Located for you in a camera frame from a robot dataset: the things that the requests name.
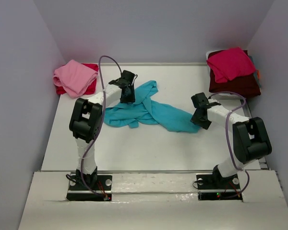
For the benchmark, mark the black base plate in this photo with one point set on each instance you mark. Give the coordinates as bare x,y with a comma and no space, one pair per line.
100,192
209,190

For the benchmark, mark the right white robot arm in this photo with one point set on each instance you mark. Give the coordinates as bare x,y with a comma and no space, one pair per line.
247,138

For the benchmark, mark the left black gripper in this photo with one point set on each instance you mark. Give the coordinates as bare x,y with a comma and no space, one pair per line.
128,93

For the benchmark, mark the turquoise t shirt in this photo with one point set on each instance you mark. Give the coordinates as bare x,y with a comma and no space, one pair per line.
149,112

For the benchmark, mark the pink folded t shirt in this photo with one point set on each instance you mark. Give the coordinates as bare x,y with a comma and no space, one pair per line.
73,77

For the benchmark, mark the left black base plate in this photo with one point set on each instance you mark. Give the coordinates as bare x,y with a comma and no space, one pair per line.
100,192

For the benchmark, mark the magenta t shirt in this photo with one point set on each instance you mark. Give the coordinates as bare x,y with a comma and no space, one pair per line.
229,64

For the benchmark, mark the red folded t shirt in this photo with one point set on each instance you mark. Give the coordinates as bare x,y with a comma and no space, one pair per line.
90,83

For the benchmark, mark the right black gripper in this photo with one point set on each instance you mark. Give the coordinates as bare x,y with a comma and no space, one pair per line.
199,115

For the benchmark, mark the dark red t shirt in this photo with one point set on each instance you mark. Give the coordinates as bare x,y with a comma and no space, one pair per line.
232,70

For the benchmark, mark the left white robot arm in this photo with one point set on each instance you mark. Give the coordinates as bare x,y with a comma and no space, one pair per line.
87,119

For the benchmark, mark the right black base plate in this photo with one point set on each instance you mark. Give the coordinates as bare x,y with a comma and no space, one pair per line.
209,190

